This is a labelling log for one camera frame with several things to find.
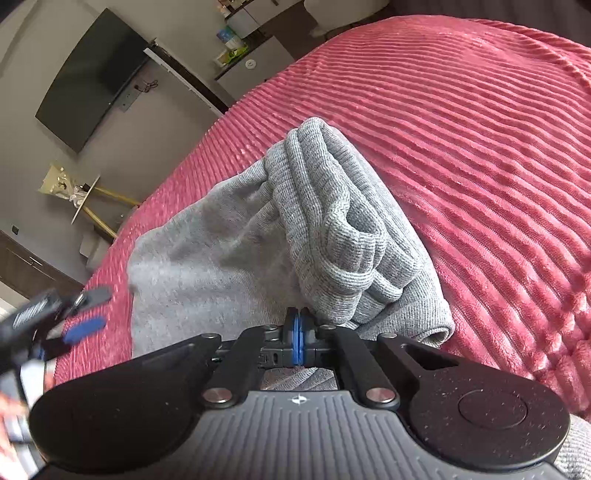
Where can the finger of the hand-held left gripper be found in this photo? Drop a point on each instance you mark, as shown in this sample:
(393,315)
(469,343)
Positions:
(94,296)
(85,328)

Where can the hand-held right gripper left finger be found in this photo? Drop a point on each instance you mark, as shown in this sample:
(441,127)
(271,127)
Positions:
(291,334)

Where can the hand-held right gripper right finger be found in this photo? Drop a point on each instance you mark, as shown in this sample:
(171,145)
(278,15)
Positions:
(303,334)

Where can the grey pants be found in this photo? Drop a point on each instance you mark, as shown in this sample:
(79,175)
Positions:
(221,258)

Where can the white cylindrical bin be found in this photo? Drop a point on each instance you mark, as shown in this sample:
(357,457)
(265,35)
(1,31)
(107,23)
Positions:
(92,249)

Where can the brown wooden cabinet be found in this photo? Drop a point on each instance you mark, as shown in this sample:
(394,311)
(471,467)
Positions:
(27,267)

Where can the gold-legged tiered side table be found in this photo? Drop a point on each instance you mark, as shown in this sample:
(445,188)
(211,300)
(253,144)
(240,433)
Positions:
(108,194)

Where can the glass ornament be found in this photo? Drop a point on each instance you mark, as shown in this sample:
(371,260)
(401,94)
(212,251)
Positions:
(60,182)

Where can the pink ribbed blanket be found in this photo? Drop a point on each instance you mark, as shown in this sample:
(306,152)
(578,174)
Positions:
(461,138)

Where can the white cabinet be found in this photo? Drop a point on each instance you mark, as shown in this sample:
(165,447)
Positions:
(258,69)

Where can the green packet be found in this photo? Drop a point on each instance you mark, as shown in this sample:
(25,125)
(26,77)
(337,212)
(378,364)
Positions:
(231,55)

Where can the black wall television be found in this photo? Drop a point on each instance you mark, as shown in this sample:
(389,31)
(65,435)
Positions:
(92,78)

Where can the white wall shelf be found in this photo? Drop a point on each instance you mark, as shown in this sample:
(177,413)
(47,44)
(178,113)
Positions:
(184,81)

